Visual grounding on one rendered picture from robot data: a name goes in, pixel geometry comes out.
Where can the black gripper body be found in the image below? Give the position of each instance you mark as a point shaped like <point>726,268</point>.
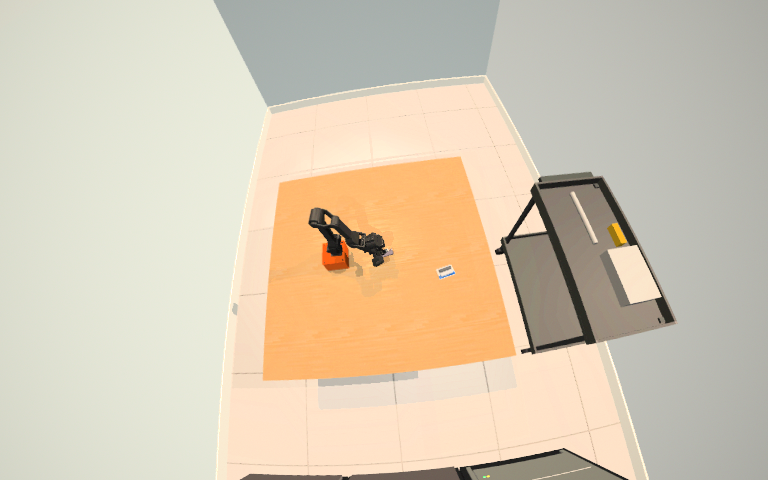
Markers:
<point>377,258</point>

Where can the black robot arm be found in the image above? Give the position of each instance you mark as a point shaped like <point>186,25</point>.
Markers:
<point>352,238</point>

